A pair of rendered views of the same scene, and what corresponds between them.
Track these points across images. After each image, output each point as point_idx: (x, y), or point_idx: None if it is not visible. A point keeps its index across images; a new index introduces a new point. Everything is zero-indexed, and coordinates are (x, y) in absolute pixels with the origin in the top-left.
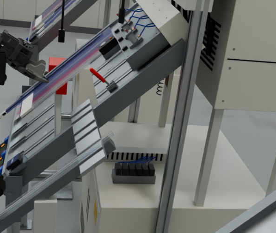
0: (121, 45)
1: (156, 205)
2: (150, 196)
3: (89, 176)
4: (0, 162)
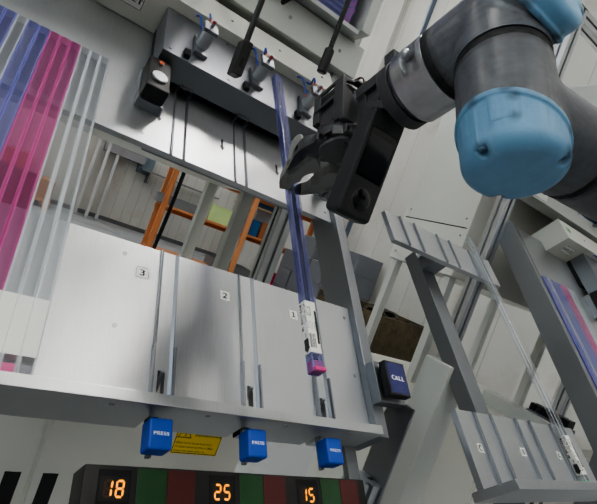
0: (269, 103)
1: None
2: None
3: (9, 440)
4: (253, 485)
